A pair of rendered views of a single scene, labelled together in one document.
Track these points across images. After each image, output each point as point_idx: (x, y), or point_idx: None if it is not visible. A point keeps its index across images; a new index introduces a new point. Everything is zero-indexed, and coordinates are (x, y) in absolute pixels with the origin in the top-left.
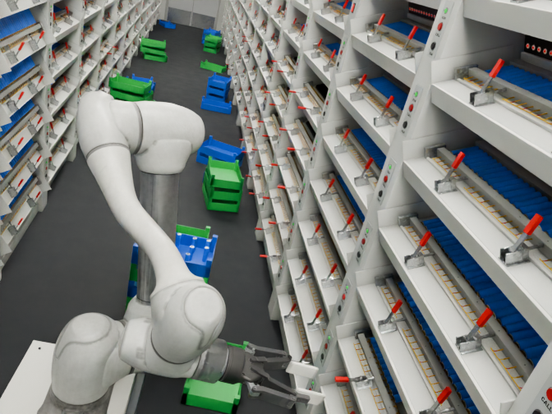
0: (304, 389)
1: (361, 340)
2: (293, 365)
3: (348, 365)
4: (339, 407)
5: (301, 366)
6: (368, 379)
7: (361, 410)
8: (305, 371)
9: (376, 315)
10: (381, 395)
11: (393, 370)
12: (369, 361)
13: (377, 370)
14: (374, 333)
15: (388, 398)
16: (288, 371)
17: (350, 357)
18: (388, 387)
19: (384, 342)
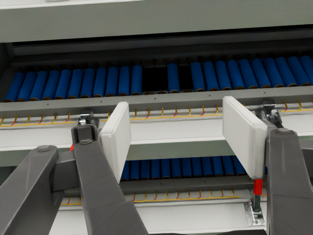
0: (247, 115)
1: (3, 108)
2: (117, 139)
3: (37, 145)
4: (60, 217)
5: (120, 124)
6: (91, 114)
7: (134, 146)
8: (125, 131)
9: (16, 0)
10: (129, 104)
11: (165, 2)
12: (55, 107)
13: (79, 100)
14: (44, 32)
15: (139, 96)
16: (119, 175)
17: (21, 139)
18: (114, 95)
19: (95, 0)
